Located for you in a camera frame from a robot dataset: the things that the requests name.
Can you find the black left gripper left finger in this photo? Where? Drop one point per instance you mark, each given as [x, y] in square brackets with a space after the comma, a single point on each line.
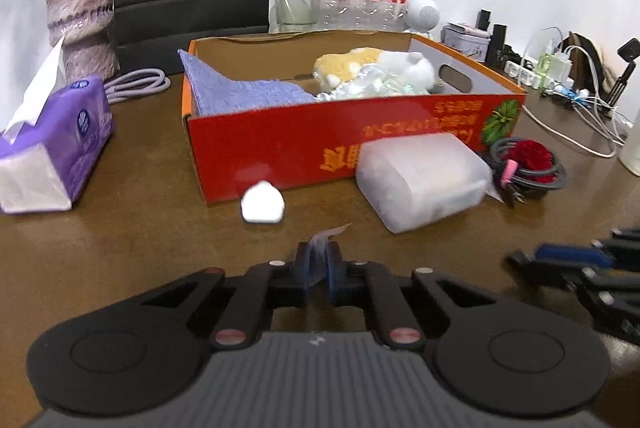
[143, 351]

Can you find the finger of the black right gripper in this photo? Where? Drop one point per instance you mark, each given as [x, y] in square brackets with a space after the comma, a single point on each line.
[619, 251]
[564, 274]

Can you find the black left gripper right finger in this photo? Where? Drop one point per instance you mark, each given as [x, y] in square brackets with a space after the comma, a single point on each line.
[495, 353]

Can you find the clear plastic wrapper scrap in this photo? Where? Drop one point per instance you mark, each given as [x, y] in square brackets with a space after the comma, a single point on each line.
[316, 254]

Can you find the yellow white plush toy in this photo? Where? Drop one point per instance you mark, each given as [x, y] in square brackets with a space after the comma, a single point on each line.
[411, 68]

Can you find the iridescent plastic bag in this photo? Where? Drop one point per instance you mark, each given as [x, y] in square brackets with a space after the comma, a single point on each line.
[382, 83]

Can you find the purple cloth towel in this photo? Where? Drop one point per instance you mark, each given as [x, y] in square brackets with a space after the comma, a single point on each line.
[215, 94]

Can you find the white thermos bottle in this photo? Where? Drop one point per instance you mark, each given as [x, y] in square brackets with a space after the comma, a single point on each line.
[630, 153]

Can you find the white cotton pad pack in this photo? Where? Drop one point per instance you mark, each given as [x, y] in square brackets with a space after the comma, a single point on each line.
[413, 181]

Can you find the white power strip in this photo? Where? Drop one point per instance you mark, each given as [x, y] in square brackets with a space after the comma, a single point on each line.
[554, 72]

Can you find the green spray bottle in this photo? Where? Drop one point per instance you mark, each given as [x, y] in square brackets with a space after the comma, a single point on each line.
[545, 59]

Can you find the purple tissue pack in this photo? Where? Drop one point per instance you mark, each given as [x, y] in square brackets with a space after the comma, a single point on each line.
[53, 140]

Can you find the red orange cardboard box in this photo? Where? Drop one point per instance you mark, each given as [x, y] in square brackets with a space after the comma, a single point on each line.
[318, 142]

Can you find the small grey tin box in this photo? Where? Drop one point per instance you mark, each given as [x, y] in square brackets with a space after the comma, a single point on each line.
[469, 41]

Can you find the mottled purple vase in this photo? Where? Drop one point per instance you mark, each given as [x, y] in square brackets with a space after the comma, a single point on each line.
[82, 27]

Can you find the glass cup with spoon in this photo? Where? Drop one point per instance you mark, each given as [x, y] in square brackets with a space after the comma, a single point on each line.
[290, 16]

